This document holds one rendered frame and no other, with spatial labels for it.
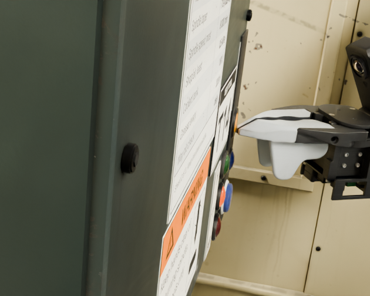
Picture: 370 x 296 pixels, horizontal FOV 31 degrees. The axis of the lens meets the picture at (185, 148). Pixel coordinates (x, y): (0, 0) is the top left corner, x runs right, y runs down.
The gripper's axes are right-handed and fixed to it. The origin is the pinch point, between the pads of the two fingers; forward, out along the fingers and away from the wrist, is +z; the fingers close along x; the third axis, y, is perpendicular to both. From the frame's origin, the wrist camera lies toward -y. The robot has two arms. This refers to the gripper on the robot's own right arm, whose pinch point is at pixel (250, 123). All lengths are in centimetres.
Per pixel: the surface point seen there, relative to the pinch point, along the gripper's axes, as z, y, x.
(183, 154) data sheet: 15.4, -6.2, -23.5
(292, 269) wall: -43, 54, 56
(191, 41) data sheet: 16.1, -12.8, -24.8
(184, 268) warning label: 12.7, 4.1, -18.8
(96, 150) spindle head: 23.0, -11.2, -35.3
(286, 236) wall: -41, 46, 58
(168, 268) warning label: 15.9, 0.5, -24.4
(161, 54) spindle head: 19.3, -13.3, -30.2
